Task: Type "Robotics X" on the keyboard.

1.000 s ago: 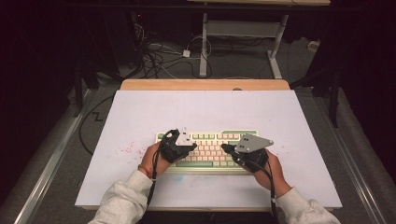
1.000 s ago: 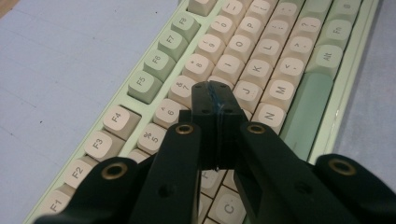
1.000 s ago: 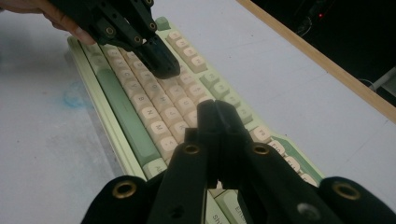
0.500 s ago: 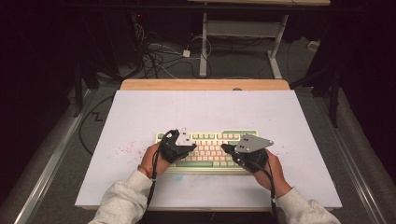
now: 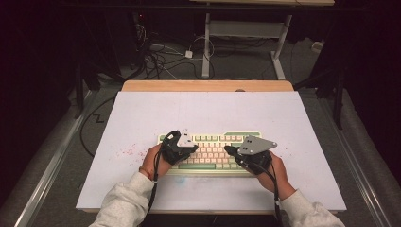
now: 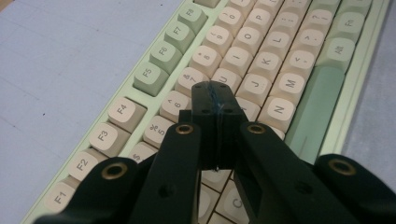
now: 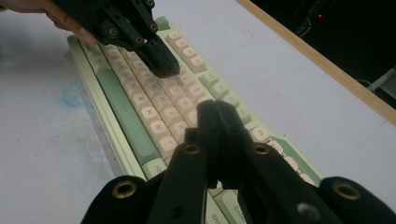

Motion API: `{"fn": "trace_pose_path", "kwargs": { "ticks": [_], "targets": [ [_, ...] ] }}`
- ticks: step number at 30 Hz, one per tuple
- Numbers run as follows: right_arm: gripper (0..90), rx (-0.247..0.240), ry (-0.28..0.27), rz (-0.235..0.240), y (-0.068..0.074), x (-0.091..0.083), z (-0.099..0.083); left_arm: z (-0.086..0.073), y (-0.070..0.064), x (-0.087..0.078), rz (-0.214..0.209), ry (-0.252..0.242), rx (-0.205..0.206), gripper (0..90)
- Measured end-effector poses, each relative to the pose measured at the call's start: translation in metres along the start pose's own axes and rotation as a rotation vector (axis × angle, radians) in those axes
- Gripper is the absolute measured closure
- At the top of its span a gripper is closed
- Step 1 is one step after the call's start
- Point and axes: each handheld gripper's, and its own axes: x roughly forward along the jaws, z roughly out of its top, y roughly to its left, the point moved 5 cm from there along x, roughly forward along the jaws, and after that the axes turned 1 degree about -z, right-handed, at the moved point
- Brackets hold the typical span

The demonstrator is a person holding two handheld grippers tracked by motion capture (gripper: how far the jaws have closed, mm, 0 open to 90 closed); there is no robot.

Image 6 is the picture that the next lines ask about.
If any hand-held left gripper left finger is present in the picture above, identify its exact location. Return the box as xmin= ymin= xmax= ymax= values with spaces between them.
xmin=178 ymin=81 xmax=219 ymax=171

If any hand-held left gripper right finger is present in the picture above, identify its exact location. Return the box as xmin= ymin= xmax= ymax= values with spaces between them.
xmin=214 ymin=81 xmax=247 ymax=171

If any green and cream keyboard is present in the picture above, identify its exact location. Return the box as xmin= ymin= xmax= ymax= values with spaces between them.
xmin=20 ymin=0 xmax=392 ymax=224

